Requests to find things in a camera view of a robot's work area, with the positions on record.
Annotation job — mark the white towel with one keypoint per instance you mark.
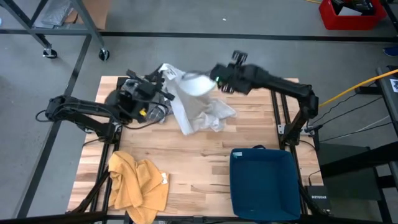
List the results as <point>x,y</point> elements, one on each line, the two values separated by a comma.
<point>196,105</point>

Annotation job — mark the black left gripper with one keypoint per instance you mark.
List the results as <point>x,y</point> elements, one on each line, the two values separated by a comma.
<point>146,90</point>

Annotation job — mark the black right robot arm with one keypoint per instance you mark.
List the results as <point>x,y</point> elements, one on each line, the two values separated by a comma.
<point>280,84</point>

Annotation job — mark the navy fabric storage bin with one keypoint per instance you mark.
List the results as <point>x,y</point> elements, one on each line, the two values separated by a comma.
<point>264,183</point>

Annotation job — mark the black Netgear network switch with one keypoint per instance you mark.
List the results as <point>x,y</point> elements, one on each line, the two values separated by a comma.
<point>318,197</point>

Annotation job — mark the clear plastic sheet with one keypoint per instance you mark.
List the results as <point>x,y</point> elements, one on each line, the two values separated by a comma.
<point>57,12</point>

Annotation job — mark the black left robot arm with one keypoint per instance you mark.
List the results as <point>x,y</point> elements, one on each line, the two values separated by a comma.
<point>77,109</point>

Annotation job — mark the red plastic bin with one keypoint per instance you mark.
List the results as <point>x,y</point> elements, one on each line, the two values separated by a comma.
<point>329,18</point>

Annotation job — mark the flat brown cardboard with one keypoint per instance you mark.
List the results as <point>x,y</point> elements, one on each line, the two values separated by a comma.
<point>99,12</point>

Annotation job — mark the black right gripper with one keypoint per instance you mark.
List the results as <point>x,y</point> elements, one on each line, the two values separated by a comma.
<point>231,76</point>

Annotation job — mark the wheeled grey metal workbench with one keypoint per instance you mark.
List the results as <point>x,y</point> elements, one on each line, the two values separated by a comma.
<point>88,21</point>

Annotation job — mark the black aluminium table frame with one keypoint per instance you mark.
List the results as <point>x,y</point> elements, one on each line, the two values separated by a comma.
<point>120,81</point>

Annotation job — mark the black metal stand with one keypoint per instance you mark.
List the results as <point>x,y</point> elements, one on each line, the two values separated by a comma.
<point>351,161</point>

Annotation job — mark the yellow towel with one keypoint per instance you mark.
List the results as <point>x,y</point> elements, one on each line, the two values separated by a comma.
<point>136,186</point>

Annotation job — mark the person's blue shoe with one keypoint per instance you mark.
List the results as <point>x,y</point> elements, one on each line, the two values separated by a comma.
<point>391,51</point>

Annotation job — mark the grey checked towel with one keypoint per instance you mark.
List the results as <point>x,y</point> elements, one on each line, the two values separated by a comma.
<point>155,110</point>

